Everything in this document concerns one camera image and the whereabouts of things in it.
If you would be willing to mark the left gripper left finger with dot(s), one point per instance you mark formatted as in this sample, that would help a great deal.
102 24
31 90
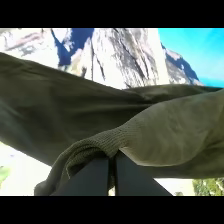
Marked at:
90 180

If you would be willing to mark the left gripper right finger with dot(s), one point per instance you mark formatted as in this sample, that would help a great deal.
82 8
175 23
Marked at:
136 181

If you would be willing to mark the olive green long-sleeved shirt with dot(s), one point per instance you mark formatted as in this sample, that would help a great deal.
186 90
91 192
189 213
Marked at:
66 110

